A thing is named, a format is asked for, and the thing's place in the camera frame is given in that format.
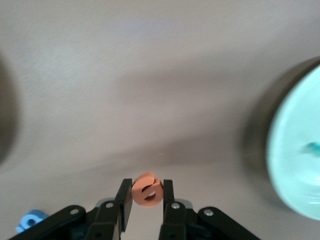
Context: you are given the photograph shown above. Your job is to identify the mint green plate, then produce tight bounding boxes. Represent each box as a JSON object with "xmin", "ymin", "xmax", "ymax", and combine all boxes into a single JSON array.
[{"xmin": 266, "ymin": 63, "xmax": 320, "ymax": 221}]

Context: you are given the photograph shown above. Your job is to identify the brown table cover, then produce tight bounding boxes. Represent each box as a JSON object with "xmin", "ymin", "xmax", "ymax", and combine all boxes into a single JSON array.
[{"xmin": 0, "ymin": 0, "xmax": 320, "ymax": 240}]

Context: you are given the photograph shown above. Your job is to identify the orange foam letter e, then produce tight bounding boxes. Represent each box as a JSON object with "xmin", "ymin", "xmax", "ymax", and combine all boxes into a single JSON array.
[{"xmin": 131, "ymin": 171, "xmax": 164, "ymax": 208}]

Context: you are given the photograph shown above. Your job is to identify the blue foam digit 6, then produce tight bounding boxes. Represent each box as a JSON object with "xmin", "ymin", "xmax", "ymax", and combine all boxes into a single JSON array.
[{"xmin": 16, "ymin": 209, "xmax": 50, "ymax": 233}]

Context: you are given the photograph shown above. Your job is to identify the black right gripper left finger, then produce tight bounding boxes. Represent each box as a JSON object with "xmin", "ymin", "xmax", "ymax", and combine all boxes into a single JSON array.
[{"xmin": 8, "ymin": 178, "xmax": 133, "ymax": 240}]

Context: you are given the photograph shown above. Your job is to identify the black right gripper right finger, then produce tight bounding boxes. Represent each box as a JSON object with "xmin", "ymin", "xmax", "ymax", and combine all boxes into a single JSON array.
[{"xmin": 159, "ymin": 179, "xmax": 261, "ymax": 240}]

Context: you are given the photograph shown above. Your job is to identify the teal foam letter p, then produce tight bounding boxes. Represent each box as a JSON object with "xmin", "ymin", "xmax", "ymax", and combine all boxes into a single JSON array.
[{"xmin": 303, "ymin": 142, "xmax": 320, "ymax": 157}]

